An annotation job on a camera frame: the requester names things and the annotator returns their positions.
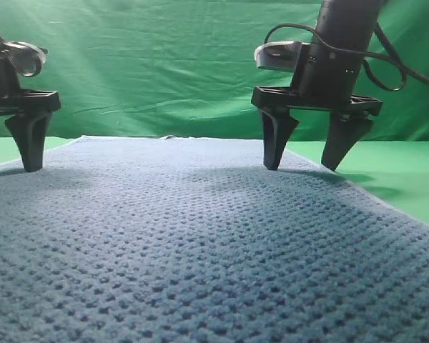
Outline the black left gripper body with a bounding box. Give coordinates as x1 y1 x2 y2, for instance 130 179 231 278
0 35 61 113

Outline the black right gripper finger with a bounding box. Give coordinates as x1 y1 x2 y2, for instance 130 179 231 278
259 107 300 170
321 112 373 171

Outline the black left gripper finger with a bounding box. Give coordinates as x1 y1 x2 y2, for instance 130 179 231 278
4 110 53 172

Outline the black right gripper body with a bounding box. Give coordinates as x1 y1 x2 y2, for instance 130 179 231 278
251 43 383 116

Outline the blue waffle-weave towel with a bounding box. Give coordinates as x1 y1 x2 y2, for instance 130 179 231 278
0 136 429 342

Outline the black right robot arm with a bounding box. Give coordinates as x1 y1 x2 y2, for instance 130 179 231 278
251 1 382 171

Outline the green backdrop cloth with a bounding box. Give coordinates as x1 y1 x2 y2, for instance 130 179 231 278
0 1 429 141

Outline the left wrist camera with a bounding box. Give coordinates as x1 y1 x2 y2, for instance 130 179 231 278
2 41 48 78

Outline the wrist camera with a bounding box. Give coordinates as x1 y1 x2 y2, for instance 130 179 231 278
254 41 310 72
2 41 48 78

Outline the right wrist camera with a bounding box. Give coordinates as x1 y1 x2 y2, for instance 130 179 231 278
254 41 310 72

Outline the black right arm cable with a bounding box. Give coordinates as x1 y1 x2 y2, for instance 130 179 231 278
263 21 429 92

